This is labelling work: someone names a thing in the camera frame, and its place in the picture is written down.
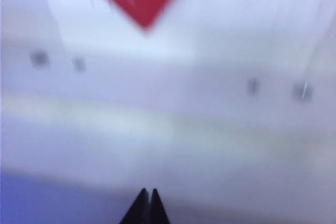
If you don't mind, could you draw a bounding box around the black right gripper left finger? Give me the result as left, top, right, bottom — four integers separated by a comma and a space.
119, 188, 151, 224

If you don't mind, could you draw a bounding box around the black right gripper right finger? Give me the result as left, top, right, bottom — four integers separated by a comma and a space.
151, 188, 171, 224

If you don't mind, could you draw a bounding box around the white desk drawer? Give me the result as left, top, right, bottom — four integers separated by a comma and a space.
0, 0, 336, 224

